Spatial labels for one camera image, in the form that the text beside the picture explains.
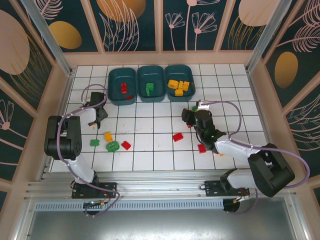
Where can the aluminium mounting rail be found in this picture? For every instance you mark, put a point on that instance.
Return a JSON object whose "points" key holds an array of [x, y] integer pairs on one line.
{"points": [[160, 185]]}

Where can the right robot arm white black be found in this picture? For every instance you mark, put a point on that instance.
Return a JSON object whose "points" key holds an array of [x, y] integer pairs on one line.
{"points": [[237, 150]]}

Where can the aluminium side rail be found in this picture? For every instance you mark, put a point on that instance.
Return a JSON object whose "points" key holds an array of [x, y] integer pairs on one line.
{"points": [[254, 86], [67, 85]]}

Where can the aluminium frame post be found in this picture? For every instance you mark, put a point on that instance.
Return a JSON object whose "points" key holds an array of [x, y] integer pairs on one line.
{"points": [[270, 37], [47, 37]]}

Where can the grey metal sheet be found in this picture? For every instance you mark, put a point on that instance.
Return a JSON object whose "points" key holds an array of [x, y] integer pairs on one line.
{"points": [[160, 225]]}

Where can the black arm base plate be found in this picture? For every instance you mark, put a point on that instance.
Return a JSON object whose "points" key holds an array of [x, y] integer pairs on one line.
{"points": [[110, 187], [212, 187]]}

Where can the green round lego with eyes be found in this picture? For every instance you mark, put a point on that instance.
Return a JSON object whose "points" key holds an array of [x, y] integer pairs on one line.
{"points": [[112, 146]]}

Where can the teal plastic bin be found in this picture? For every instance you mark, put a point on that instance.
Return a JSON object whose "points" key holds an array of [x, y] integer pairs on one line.
{"points": [[178, 73], [115, 82], [157, 80]]}

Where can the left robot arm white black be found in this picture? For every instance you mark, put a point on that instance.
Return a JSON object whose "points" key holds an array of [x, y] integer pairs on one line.
{"points": [[82, 167]]}

